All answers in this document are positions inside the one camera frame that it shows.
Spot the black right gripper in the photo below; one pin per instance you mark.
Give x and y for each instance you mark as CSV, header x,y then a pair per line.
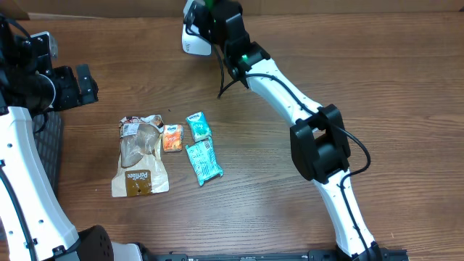
x,y
214,40

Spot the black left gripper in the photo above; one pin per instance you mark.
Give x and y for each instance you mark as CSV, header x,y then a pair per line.
x,y
67,87

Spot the small teal tissue packet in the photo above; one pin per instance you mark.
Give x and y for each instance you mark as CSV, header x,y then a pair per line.
x,y
199,126

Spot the orange tissue packet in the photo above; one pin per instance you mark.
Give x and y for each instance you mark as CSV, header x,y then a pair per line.
x,y
172,138

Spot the teal snack packet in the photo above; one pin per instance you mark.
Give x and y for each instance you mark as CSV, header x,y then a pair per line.
x,y
203,160

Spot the brown paper bread bag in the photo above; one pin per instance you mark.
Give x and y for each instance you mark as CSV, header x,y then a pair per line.
x,y
140,170

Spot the green lid jar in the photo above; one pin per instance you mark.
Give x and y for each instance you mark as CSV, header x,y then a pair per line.
x,y
210,3

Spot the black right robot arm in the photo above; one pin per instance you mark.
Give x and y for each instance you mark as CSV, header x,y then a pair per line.
x,y
319,141

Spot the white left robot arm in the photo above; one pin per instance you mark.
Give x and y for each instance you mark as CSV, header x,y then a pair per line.
x,y
36,226

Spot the white barcode scanner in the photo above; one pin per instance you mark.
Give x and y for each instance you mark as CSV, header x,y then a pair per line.
x,y
193,42

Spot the grey plastic mesh basket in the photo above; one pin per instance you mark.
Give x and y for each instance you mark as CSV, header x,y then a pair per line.
x,y
49,145

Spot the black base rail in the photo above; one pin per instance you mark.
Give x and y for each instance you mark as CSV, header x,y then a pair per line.
x,y
313,255

